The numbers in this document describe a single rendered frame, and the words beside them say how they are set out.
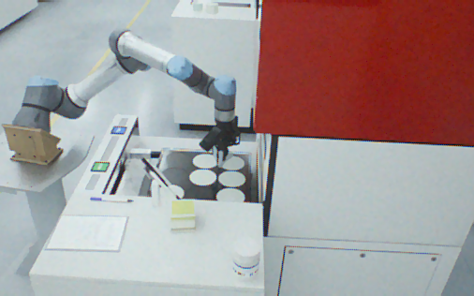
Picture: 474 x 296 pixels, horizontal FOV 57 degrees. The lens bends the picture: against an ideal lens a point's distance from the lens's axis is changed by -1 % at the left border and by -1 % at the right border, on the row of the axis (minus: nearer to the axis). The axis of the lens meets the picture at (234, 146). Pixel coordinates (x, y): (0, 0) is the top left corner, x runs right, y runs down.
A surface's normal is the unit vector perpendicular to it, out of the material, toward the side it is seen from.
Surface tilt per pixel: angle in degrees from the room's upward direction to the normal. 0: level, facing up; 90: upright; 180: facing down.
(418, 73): 90
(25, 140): 90
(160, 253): 0
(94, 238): 0
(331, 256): 90
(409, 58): 90
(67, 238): 0
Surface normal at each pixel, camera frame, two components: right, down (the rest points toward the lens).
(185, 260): 0.04, -0.85
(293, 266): -0.04, 0.53
